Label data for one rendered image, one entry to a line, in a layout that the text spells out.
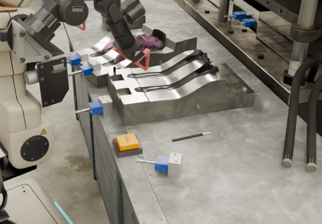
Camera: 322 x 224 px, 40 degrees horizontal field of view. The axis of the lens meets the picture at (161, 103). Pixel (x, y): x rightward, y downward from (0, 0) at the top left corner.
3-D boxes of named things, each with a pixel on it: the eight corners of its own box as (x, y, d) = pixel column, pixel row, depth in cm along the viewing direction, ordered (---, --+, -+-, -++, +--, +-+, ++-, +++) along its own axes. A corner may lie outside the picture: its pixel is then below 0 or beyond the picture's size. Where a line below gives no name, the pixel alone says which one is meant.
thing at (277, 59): (287, 105, 183) (290, 89, 179) (179, 5, 288) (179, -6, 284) (444, 79, 206) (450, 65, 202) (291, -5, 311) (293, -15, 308)
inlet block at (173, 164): (136, 172, 132) (136, 158, 129) (139, 162, 136) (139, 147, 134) (179, 178, 130) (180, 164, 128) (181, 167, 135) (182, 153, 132)
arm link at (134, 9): (92, 1, 136) (107, 9, 130) (120, -21, 139) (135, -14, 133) (109, 30, 144) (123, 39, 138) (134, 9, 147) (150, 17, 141)
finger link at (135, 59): (145, 58, 153) (135, 38, 146) (157, 65, 148) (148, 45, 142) (131, 70, 151) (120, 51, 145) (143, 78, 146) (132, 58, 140)
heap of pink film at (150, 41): (118, 64, 181) (117, 47, 177) (97, 49, 193) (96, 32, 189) (169, 51, 194) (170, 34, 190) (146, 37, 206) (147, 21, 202)
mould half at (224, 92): (123, 126, 153) (123, 92, 146) (108, 90, 174) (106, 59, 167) (253, 106, 167) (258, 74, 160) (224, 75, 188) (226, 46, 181)
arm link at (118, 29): (101, 19, 138) (110, 25, 134) (117, 6, 140) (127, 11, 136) (110, 36, 143) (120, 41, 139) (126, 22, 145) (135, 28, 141)
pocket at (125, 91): (120, 105, 155) (119, 96, 153) (116, 98, 159) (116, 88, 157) (132, 103, 156) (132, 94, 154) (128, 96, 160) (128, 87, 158)
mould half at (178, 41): (97, 88, 175) (96, 63, 170) (69, 64, 193) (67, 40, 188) (195, 59, 201) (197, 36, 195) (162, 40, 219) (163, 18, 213)
